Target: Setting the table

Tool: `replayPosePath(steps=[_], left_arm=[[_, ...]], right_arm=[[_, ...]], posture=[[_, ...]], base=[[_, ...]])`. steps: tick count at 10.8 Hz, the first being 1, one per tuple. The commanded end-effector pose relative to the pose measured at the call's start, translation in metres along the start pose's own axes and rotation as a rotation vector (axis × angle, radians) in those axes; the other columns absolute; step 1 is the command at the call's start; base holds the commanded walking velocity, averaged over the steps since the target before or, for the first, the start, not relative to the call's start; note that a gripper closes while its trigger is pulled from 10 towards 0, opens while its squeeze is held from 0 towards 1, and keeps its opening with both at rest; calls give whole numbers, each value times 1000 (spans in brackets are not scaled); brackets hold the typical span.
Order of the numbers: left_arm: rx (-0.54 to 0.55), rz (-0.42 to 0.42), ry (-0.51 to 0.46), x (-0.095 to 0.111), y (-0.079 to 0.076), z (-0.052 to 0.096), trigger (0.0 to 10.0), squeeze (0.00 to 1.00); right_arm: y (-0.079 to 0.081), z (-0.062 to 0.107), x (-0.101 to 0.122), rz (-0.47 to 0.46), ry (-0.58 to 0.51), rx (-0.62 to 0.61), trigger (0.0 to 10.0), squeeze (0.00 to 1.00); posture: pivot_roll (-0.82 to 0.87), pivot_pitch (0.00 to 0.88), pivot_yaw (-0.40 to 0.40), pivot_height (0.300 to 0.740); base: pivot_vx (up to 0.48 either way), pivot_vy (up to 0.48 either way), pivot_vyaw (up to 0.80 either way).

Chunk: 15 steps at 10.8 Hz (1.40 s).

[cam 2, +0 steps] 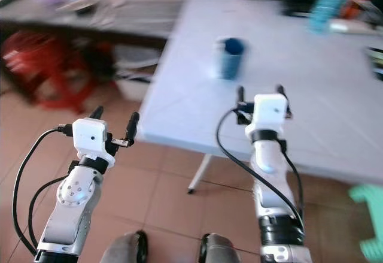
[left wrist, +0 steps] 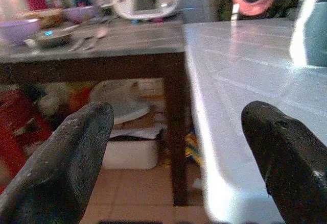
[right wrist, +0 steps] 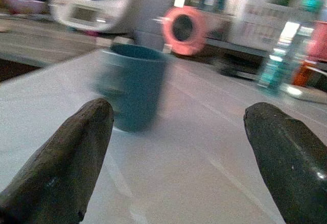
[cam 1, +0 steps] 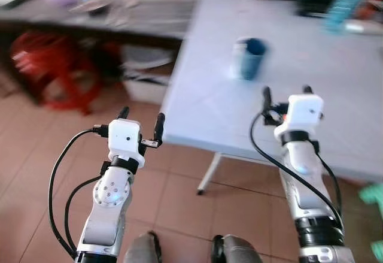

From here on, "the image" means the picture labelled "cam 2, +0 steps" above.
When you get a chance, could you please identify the blue cup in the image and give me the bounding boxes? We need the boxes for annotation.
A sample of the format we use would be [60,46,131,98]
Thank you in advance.
[212,36,247,81]

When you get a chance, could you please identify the white folding table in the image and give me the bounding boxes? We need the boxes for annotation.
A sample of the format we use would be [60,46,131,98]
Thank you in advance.
[136,0,383,195]

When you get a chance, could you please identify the white storage box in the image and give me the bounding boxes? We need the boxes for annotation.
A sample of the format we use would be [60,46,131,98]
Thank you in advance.
[110,43,161,103]

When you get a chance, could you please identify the red plastic stool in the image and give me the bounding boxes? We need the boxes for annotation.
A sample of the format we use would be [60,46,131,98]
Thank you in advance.
[1,30,104,115]

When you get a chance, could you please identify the teal plastic bottle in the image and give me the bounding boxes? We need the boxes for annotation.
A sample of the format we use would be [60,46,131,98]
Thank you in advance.
[308,0,361,35]

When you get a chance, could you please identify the grey cluttered bench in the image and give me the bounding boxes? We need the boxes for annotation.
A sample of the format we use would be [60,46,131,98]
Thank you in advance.
[0,0,197,41]

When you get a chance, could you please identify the grey left robot foot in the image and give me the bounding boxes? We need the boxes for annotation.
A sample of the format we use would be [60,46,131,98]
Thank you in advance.
[99,229,150,263]

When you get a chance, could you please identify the grey robot foot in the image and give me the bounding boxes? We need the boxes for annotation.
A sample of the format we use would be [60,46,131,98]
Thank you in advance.
[198,232,244,263]
[99,229,150,263]

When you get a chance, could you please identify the grey right robot foot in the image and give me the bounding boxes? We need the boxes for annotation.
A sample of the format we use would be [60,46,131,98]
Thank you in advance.
[198,232,244,263]

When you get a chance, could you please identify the green plastic stool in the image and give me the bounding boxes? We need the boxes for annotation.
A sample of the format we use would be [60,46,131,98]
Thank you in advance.
[348,182,383,263]

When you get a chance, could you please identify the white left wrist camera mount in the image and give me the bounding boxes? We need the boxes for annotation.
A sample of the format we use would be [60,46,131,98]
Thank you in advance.
[72,117,116,168]

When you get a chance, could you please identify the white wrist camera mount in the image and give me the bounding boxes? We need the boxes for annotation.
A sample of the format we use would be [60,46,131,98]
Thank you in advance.
[251,93,288,133]
[72,117,116,168]

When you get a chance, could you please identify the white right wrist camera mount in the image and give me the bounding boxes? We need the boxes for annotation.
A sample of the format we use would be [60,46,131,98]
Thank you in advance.
[251,93,288,133]

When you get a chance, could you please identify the long black right arm cable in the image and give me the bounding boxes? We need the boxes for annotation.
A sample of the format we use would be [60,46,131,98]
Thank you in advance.
[215,108,306,228]

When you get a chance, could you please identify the long black arm cable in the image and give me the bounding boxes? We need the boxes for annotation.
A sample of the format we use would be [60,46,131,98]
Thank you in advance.
[12,124,75,256]
[215,108,306,228]

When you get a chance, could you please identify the long black left arm cable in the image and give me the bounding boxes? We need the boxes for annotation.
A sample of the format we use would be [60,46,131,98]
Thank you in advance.
[12,124,75,256]

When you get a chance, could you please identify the short black left arm cable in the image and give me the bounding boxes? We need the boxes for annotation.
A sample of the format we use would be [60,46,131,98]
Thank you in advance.
[27,176,68,253]

